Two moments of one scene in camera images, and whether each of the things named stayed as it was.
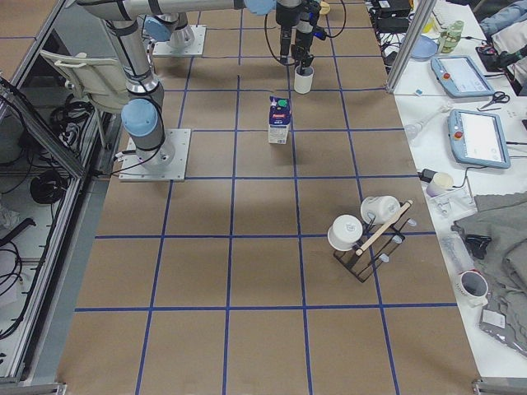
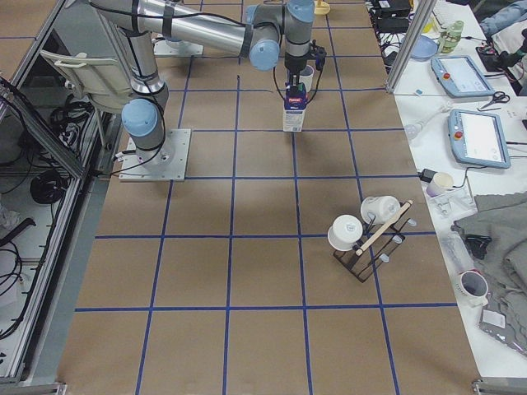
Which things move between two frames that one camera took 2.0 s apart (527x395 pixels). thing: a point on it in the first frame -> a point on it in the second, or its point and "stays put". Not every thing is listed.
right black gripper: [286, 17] -> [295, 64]
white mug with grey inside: [303, 81] stays put
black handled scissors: [498, 96] stays put
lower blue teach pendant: [477, 138] stays put
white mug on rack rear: [380, 209] stays put
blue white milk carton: [280, 113] -> [295, 106]
